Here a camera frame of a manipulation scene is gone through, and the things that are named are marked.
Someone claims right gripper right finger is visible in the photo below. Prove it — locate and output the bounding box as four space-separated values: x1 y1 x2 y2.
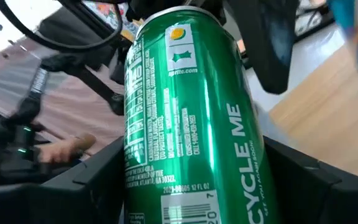
228 0 343 224

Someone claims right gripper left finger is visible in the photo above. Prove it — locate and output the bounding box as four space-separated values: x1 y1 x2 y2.
39 6 134 224

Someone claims green Sprite can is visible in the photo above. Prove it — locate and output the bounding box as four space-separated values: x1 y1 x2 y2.
122 5 283 224

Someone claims wooden tray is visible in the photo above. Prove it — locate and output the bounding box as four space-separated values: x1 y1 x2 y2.
268 6 358 184

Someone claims black looped gripper cable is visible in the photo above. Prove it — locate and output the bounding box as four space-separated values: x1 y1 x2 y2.
0 0 124 52

